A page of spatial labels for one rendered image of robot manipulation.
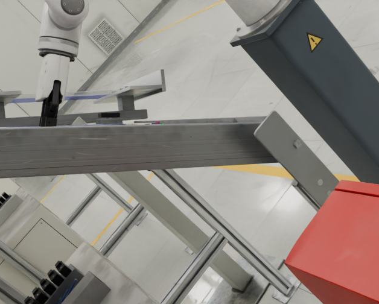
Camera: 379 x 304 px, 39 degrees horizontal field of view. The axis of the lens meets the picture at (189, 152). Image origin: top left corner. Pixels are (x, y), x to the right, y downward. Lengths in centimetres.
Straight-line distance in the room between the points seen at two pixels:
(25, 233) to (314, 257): 181
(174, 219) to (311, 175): 99
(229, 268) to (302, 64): 79
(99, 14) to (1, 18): 154
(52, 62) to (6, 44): 776
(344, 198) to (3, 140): 41
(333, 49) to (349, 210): 100
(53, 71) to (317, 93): 66
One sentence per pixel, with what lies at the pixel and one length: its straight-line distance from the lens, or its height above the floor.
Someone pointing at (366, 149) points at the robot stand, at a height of 27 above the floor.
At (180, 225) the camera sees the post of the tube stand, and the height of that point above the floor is 35.
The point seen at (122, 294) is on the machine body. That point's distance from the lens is 106.
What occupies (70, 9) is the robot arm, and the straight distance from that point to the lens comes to 111.
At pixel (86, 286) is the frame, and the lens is 110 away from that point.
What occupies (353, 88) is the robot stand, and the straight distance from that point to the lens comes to 147.
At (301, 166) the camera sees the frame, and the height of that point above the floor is 67.
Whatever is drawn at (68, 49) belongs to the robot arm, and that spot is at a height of 99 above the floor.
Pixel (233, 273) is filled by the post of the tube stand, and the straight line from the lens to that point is 188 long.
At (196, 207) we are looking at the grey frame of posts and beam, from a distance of 154.
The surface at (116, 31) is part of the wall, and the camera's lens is 926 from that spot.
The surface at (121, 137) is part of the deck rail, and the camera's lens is 72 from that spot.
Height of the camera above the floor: 104
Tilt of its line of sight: 19 degrees down
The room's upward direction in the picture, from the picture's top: 45 degrees counter-clockwise
